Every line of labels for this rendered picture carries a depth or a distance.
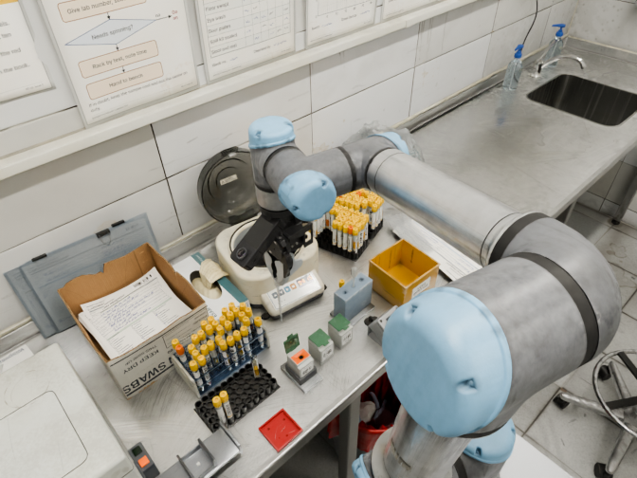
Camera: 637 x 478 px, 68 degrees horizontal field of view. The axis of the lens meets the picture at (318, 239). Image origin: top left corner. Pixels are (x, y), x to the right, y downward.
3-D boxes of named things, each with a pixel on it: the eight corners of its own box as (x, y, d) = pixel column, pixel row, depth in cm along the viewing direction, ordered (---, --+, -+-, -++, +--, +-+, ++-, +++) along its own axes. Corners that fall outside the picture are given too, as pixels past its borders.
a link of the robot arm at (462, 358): (458, 502, 77) (627, 324, 37) (380, 551, 73) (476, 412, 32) (415, 434, 84) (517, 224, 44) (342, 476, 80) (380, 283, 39)
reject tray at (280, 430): (278, 452, 97) (278, 451, 97) (258, 430, 101) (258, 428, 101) (302, 431, 101) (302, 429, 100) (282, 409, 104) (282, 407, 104)
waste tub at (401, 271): (401, 314, 123) (406, 288, 117) (366, 285, 131) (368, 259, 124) (435, 289, 130) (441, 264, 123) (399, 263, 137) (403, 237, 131)
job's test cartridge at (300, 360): (300, 383, 107) (300, 368, 103) (287, 370, 110) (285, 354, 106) (314, 373, 109) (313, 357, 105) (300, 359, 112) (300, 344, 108)
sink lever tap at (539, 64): (573, 90, 218) (585, 61, 209) (527, 75, 231) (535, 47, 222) (591, 79, 226) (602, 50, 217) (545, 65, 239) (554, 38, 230)
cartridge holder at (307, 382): (304, 395, 107) (304, 386, 104) (280, 369, 112) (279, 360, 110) (322, 380, 109) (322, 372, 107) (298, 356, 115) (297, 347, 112)
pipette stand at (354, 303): (349, 330, 120) (350, 304, 113) (329, 315, 124) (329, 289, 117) (374, 308, 125) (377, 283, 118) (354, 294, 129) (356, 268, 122)
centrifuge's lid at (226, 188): (192, 163, 119) (181, 153, 124) (214, 244, 133) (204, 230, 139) (267, 137, 127) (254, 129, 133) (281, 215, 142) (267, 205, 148)
